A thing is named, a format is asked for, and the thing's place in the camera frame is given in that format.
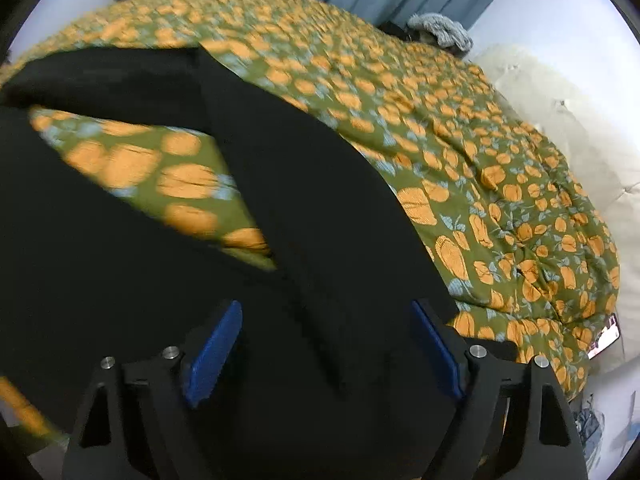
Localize smartphone on bed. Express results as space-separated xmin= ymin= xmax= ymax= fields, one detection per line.
xmin=587 ymin=313 xmax=622 ymax=360

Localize grey white cloth pile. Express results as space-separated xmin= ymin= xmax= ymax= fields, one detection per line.
xmin=407 ymin=13 xmax=473 ymax=56

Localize green orange floral bedspread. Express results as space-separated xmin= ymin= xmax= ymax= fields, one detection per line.
xmin=0 ymin=0 xmax=622 ymax=441

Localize black pants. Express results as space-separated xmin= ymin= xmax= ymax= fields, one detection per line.
xmin=0 ymin=45 xmax=501 ymax=480

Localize cream headboard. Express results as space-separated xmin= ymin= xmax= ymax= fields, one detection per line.
xmin=473 ymin=44 xmax=639 ymax=375

